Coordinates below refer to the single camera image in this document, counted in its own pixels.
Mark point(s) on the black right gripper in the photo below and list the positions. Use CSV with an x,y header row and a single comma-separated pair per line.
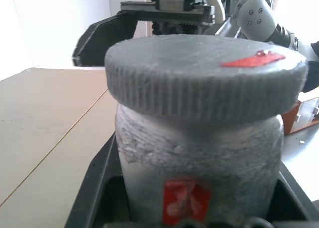
x,y
174,11

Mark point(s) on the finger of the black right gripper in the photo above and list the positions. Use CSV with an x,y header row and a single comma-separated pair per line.
x,y
314,73

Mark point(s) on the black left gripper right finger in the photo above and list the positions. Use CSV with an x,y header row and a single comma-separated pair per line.
x,y
296,208

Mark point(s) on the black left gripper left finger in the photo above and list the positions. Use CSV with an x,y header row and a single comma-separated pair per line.
x,y
99,183

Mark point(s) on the grey ribbed jar lid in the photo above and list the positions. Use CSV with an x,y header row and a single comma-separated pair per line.
x,y
194,73

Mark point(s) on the grey jar with red label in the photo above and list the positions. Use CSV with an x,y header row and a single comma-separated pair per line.
x,y
199,150

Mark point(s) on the orange box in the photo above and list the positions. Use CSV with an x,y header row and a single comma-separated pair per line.
x,y
299,113

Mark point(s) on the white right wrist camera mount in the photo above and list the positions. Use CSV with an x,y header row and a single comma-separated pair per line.
x,y
216,6

